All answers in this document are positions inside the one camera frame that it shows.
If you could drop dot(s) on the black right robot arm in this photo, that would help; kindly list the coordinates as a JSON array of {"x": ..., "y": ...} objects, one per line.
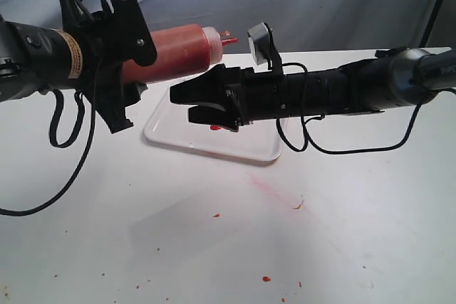
[{"x": 392, "y": 79}]

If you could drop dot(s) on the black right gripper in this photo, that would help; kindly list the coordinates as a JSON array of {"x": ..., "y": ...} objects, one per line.
[{"x": 251, "y": 96}]

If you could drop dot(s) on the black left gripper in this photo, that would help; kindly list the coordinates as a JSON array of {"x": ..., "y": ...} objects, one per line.
[{"x": 100, "y": 77}]

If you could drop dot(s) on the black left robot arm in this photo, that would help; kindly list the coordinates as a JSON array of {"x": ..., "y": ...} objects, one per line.
[{"x": 36, "y": 59}]

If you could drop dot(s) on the red sauce squeeze bottle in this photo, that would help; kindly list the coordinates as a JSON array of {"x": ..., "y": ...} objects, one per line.
[{"x": 181, "y": 51}]

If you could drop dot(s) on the red sauce drops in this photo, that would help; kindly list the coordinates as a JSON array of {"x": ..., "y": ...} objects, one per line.
[{"x": 217, "y": 128}]

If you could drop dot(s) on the white rectangular plastic tray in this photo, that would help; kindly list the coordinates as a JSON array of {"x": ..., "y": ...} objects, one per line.
[{"x": 168, "y": 128}]

